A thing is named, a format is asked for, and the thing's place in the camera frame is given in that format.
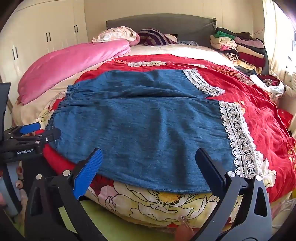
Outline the white wardrobe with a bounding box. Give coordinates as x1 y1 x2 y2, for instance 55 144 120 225
0 0 89 81

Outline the floral pillow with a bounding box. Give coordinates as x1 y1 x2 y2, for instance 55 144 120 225
91 27 140 48

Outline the blue denim pants lace trim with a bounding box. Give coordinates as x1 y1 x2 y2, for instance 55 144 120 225
45 69 264 194

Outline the cream bed sheet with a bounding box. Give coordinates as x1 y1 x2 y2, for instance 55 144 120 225
129 43 234 67

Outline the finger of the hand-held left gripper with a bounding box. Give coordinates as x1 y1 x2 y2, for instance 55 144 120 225
7 128 62 149
4 122 41 138

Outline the pink blanket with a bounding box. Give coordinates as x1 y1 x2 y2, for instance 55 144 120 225
17 39 132 106

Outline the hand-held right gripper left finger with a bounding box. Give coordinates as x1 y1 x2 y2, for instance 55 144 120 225
24 148 103 241

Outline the red floral quilt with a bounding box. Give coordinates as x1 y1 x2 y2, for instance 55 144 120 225
11 53 296 232

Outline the pile of folded clothes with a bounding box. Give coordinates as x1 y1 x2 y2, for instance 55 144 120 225
210 27 270 77

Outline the cream curtain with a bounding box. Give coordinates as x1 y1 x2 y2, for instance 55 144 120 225
262 0 296 77

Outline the striped dark garment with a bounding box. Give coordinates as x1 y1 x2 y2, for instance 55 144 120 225
138 28 177 46

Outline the white crumpled cloth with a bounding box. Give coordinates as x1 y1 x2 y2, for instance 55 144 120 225
250 74 285 95

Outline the person's right hand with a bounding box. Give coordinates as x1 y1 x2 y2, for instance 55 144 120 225
177 215 199 241

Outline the grey bed headboard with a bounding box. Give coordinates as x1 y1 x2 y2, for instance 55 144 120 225
106 14 216 47

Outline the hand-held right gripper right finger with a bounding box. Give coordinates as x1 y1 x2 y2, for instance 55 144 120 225
195 148 273 241

